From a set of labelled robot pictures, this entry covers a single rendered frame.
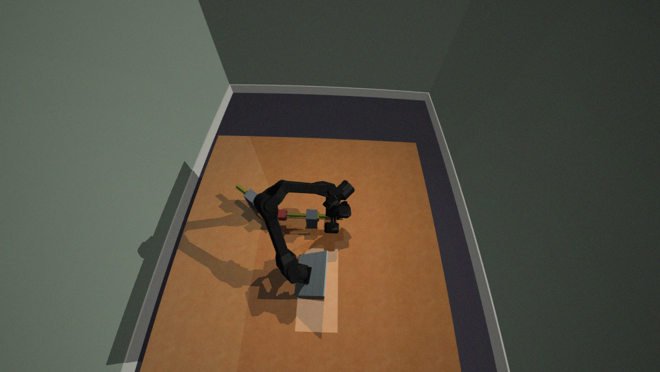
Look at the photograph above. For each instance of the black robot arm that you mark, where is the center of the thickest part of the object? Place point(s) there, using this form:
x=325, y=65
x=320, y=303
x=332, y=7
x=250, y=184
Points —
x=267, y=205

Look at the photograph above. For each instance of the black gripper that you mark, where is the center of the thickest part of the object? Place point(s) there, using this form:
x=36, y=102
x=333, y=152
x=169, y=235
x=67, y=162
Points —
x=332, y=227

